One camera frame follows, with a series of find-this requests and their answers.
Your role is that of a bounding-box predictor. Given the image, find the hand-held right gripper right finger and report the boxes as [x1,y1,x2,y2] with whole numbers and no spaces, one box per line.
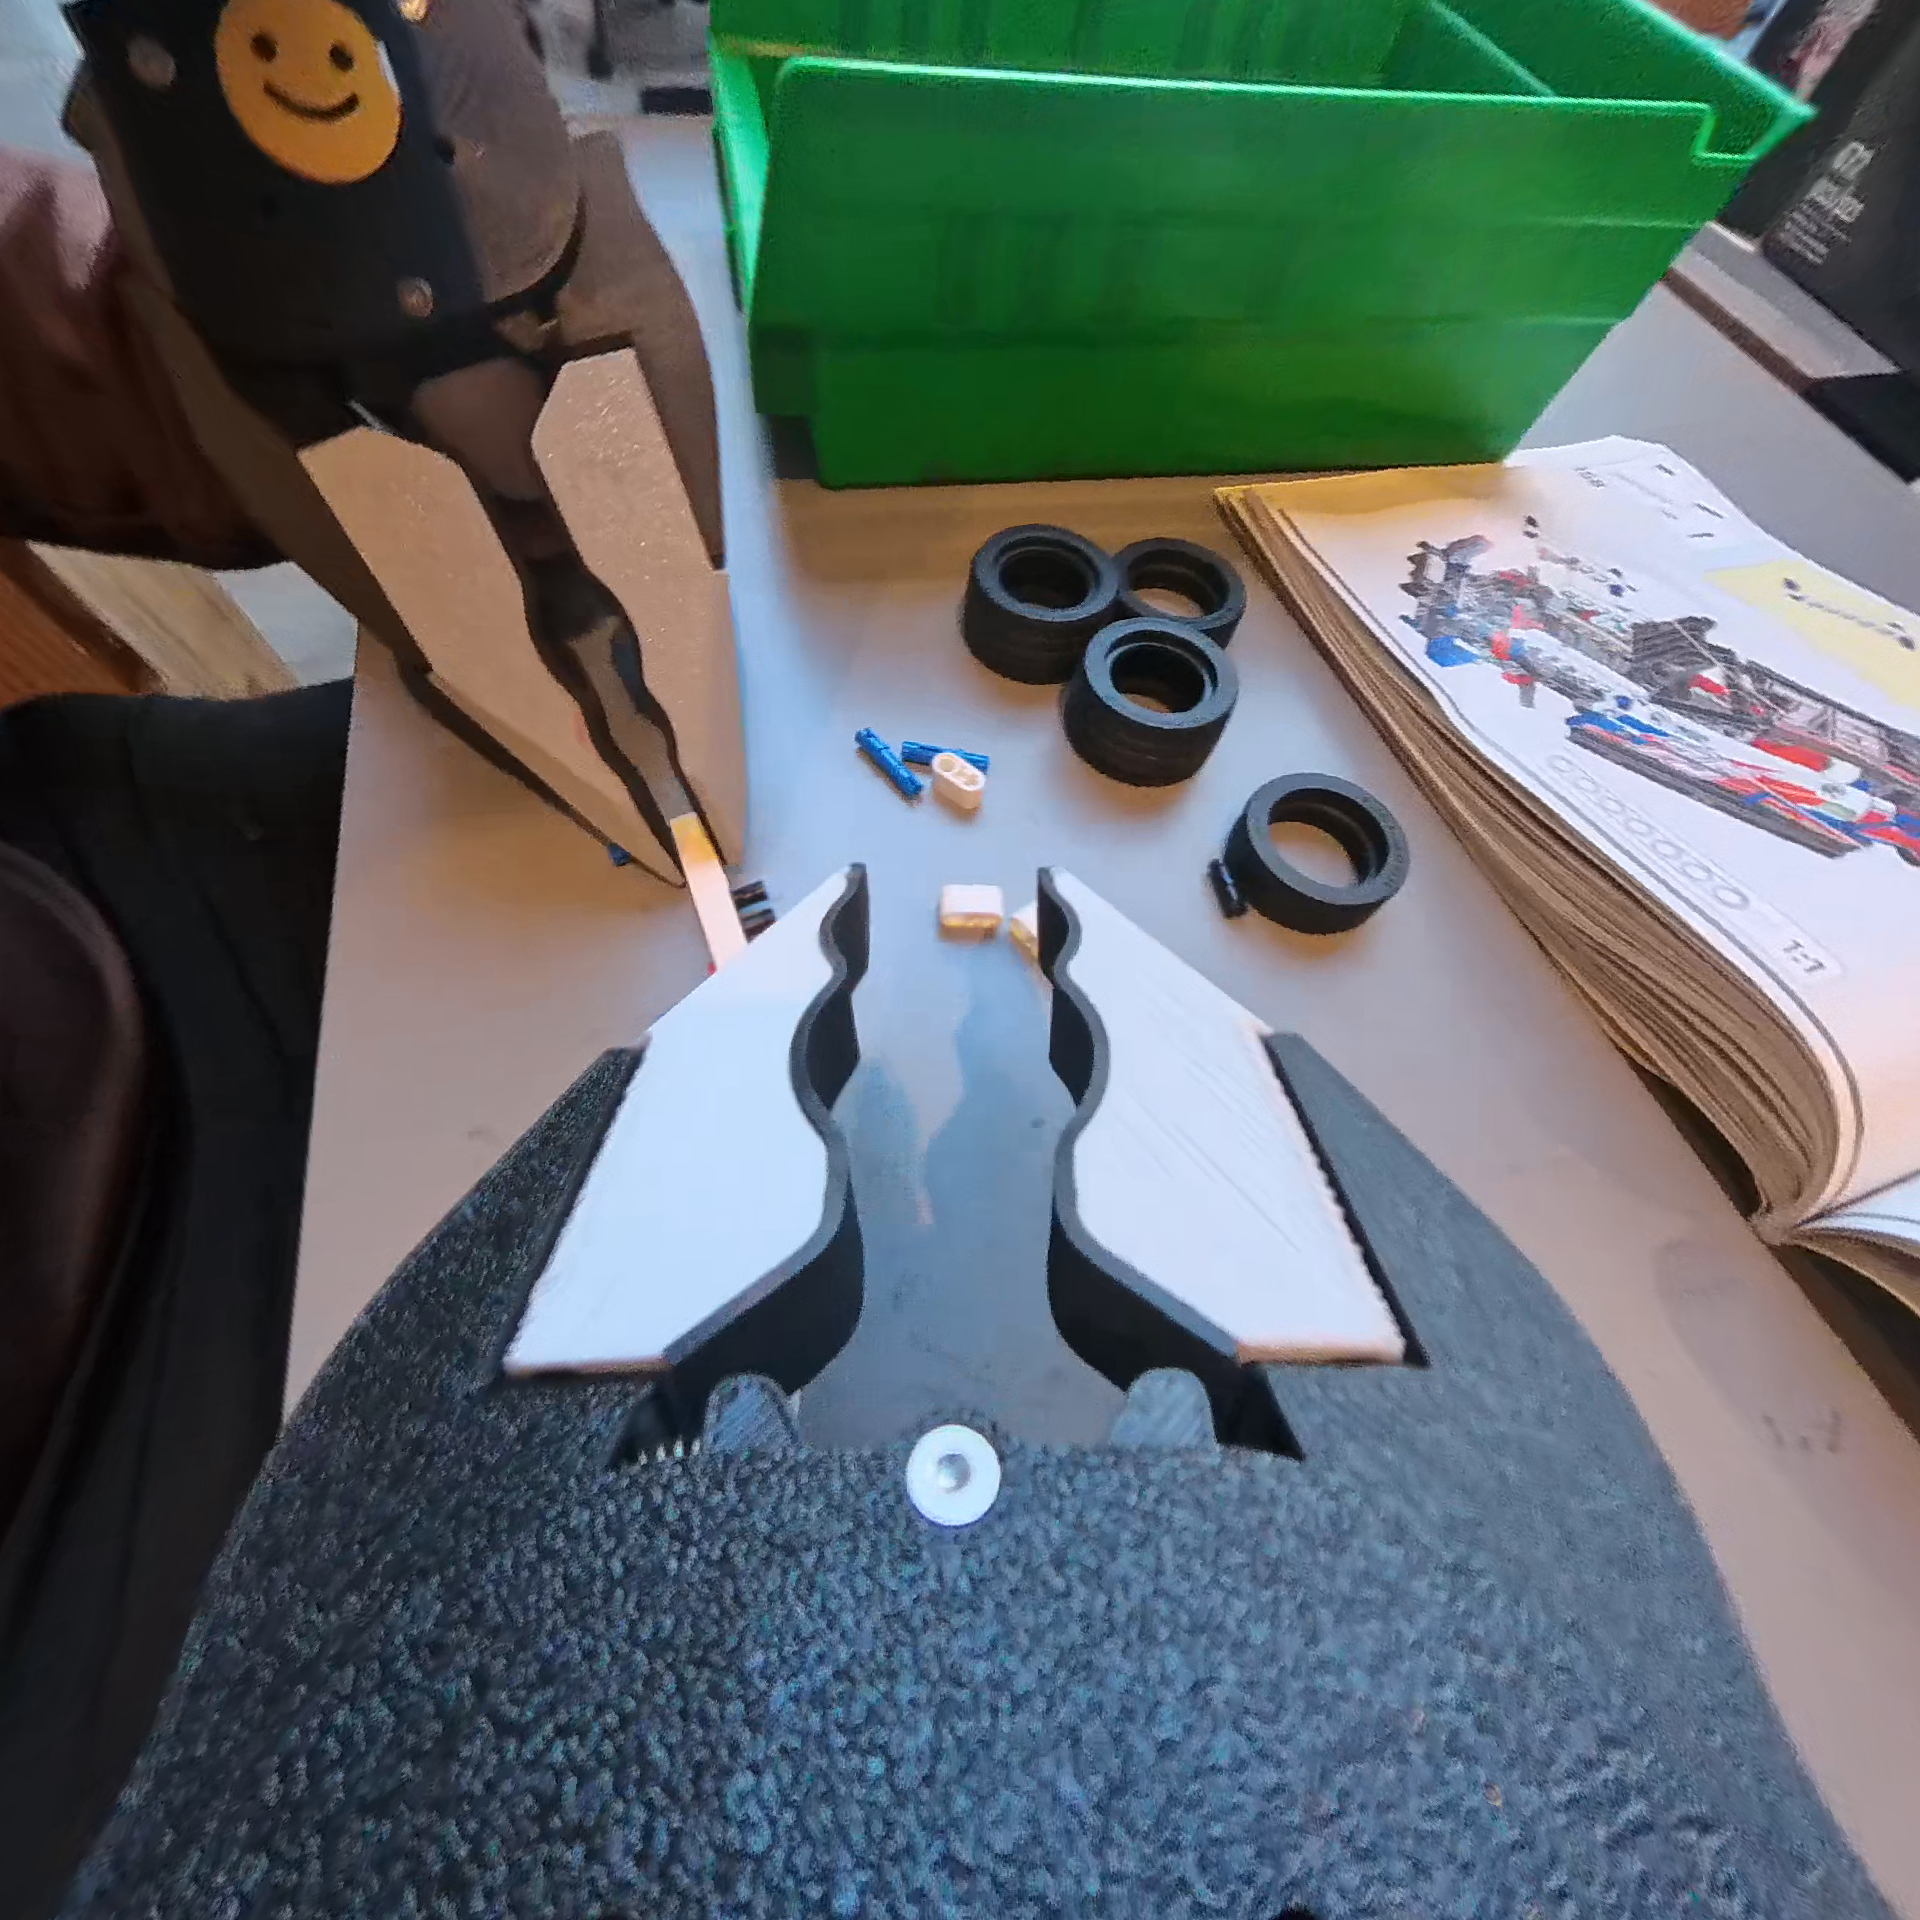
[1035,864,1413,1370]

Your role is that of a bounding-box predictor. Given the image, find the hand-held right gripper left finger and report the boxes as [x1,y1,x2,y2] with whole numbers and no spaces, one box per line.
[503,862,875,1378]

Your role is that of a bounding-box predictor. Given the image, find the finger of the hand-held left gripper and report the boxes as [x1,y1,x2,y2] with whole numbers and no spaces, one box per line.
[296,423,688,888]
[528,343,749,875]

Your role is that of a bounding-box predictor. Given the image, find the white toy beam with pins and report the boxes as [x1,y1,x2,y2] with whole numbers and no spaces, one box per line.
[670,808,749,972]

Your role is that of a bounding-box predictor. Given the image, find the person's left forearm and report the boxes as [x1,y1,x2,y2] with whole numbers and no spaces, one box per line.
[0,141,278,571]

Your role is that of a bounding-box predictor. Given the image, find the grey desk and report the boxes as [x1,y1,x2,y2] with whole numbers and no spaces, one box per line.
[281,112,1920,1920]

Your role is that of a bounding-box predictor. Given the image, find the person's left hand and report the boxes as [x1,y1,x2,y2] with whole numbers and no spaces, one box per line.
[410,358,552,506]

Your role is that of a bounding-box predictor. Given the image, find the black rubber toy tire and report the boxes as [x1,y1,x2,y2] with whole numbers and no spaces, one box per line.
[1057,615,1241,791]
[1232,770,1413,936]
[1113,535,1248,652]
[959,523,1120,685]

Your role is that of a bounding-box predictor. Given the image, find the person's black trousers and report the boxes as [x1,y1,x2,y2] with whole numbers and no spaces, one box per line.
[0,678,357,1920]

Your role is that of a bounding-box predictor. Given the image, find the green plastic box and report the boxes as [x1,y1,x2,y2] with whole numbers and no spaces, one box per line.
[703,0,1818,491]

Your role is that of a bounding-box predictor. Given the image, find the person's brown shirt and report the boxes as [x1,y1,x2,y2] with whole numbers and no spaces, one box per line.
[0,832,159,1532]

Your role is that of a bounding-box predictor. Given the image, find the open instruction booklet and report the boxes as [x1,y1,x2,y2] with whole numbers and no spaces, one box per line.
[1216,435,1920,1307]

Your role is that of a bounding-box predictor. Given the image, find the black printed box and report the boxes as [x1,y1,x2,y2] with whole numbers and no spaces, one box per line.
[1713,0,1920,379]

